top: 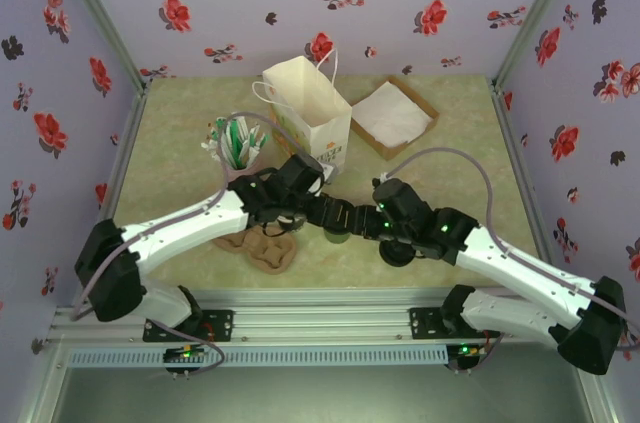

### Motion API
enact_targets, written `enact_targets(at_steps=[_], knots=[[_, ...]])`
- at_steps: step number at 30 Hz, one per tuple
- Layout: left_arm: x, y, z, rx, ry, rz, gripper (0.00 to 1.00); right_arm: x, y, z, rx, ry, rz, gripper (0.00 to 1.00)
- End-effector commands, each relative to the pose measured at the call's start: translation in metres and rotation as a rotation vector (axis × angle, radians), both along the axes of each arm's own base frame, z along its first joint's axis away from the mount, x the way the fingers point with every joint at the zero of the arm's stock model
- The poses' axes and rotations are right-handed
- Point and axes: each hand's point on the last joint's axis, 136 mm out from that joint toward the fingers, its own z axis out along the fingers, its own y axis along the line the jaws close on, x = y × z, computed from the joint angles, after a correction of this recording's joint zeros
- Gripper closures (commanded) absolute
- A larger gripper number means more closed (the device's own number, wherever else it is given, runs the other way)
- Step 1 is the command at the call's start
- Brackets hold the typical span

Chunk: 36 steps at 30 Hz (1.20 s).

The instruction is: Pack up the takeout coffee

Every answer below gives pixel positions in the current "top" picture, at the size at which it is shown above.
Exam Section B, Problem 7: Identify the grey slotted cable duct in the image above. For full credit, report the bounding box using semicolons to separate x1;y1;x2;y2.
66;346;449;369

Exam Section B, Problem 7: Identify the green wrapped straw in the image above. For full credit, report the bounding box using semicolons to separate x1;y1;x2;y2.
244;125;271;162
227;121;244;167

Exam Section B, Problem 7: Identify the brown cardboard napkin box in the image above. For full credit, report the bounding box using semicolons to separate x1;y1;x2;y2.
349;75;441;162

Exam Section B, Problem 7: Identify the black cup lid stack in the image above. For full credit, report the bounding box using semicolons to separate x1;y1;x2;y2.
378;237;417;268

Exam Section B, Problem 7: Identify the white wrapped straw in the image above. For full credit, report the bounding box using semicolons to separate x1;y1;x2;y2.
208;116;234;159
230;114;251;154
201;141;229;164

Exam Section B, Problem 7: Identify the white paper takeout bag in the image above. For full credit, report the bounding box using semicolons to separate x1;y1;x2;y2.
252;45;353;177

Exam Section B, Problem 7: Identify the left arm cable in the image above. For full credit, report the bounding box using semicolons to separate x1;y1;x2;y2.
69;112;314;322

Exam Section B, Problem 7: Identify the aluminium corner post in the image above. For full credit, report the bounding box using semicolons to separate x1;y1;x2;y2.
492;0;587;94
47;0;151;94

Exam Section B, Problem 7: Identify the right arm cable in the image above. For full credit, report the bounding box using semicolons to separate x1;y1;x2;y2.
382;147;640;352

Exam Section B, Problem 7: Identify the controller board with green light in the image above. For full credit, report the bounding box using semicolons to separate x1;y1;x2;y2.
446;341;489;372
163;345;211;374

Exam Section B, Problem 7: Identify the white napkin stack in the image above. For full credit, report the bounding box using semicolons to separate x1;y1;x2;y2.
353;82;432;149

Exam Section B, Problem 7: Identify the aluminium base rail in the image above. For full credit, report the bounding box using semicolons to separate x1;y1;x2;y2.
49;287;591;344

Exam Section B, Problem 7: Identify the brown pulp cup carrier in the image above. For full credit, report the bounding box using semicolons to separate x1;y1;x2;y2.
213;227;297;275

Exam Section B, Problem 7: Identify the pink straw holder cup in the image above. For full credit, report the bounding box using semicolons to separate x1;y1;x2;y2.
219;161;261;185

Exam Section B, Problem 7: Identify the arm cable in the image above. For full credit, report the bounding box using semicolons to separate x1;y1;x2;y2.
69;112;314;322
382;147;640;352

